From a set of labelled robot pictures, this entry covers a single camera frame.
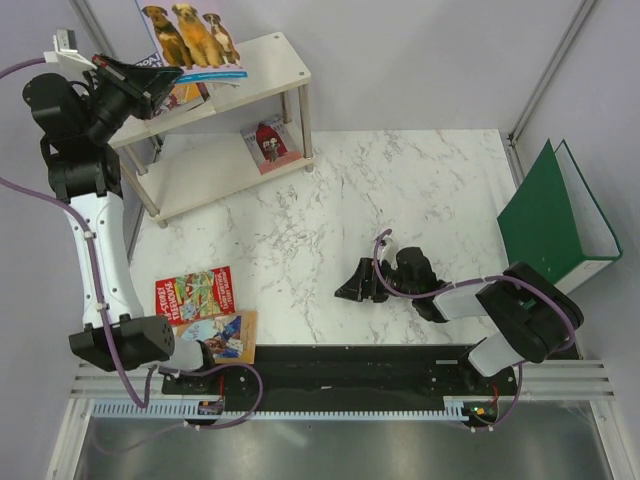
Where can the white slotted cable duct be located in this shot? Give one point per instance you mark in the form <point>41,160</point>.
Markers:
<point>194,409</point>

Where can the green lever arch binder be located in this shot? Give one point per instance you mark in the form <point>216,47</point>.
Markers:
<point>555,224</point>

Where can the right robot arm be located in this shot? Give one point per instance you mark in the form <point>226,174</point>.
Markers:
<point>534,319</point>

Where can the aluminium frame post right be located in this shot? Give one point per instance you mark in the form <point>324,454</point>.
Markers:
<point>561,52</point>

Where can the white two-tier shelf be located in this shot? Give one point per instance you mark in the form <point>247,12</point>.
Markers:
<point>188,177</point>

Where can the pink book on shelf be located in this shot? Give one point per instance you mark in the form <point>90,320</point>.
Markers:
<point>271,144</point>

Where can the Roald Dahl purple book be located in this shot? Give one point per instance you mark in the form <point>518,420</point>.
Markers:
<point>183,97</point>

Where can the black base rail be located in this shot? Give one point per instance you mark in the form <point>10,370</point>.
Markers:
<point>348,376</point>

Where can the orange illustrated book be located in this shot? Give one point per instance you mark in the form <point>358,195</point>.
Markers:
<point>227,339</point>

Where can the aluminium frame post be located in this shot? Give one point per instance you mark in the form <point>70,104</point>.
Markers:
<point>97,35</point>
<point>561,52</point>

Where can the dog picture book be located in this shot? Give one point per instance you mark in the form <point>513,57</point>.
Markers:
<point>190,35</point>

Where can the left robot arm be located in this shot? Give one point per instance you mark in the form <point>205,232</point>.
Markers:
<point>85,176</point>

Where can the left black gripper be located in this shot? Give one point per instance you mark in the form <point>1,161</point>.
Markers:
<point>152,82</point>

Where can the aluminium frame post left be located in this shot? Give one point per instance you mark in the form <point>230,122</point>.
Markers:
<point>97,35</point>

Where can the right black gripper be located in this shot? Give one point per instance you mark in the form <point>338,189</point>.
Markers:
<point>356,289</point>

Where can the red Treehouse book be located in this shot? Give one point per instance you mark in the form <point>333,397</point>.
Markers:
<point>195,296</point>

